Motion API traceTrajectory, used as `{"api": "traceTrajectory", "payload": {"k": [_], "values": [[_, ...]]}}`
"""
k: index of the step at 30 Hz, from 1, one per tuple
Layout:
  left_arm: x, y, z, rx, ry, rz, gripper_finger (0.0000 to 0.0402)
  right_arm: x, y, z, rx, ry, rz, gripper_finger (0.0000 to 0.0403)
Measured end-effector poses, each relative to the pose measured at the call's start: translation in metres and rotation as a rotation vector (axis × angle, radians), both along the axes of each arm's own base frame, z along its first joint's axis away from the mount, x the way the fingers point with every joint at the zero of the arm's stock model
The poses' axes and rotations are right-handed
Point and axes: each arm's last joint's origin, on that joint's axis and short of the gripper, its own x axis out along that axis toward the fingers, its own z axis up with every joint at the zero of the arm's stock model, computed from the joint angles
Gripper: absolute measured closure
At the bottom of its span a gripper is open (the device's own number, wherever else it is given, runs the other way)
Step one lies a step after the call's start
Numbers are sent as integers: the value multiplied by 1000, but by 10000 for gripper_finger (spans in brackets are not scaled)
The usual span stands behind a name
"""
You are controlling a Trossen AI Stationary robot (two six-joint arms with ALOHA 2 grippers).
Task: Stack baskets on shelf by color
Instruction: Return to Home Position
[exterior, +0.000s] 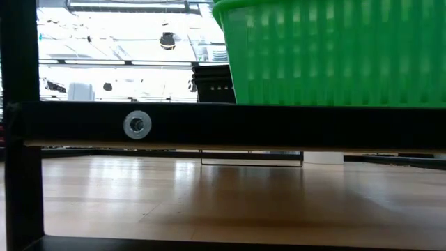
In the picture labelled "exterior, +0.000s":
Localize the black aluminium table frame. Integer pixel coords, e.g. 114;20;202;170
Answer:
41;149;446;172

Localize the white rounded background object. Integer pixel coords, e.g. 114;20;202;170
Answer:
68;82;95;102

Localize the black round object yellow band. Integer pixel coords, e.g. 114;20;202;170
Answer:
159;31;176;51

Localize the green plastic basket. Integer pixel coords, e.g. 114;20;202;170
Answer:
211;0;446;107

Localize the black plastic basket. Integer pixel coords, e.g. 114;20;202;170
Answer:
191;64;231;73
194;77;237;104
192;70;233;79

